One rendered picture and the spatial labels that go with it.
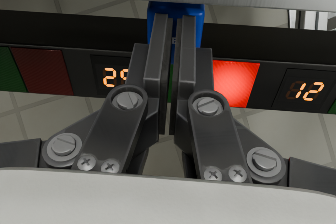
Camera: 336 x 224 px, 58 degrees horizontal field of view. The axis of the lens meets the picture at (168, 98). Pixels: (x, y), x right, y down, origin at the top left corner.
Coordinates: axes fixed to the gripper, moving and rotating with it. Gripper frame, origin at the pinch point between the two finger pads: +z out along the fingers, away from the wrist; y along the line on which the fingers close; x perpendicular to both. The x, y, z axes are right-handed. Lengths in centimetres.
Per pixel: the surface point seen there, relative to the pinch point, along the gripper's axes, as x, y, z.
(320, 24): -19.6, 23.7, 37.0
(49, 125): -60, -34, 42
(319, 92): -4.6, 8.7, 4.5
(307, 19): -19.1, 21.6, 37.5
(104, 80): -4.8, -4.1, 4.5
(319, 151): -61, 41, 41
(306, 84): -4.0, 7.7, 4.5
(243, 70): -3.3, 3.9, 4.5
